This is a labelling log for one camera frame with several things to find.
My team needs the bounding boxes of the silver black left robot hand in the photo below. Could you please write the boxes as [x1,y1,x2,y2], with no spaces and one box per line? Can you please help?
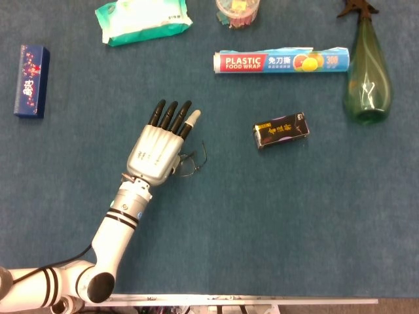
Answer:
[126,99,202,188]

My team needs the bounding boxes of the thin wire-frame eyeglasses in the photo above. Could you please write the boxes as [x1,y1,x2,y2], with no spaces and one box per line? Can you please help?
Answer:
[173,140,208,179]

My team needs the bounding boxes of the dark blue rectangular box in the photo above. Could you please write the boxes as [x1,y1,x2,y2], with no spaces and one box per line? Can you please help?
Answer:
[13,44,51,119]

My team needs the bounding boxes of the aluminium rail bar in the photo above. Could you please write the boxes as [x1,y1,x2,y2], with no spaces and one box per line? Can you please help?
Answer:
[107,293,379,308]

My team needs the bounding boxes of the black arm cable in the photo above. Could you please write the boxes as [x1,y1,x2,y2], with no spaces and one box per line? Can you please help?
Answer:
[11,243,94,285]

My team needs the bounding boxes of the green spray bottle black nozzle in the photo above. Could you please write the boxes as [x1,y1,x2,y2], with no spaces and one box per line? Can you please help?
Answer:
[337,0,393,125]

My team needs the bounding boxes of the small black gold-print box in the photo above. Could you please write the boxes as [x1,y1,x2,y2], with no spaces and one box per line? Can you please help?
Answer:
[252,112,310,150]

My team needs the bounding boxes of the clear jar of colourful clips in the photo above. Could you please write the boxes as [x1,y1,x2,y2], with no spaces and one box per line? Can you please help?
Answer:
[215,0,261,30]

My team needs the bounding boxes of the green wet wipes pack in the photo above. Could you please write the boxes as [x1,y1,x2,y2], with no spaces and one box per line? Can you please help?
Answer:
[94,0,194,47]

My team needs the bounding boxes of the blue plastic food wrap roll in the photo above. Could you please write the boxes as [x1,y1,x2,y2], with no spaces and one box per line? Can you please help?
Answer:
[213,46,350,75]

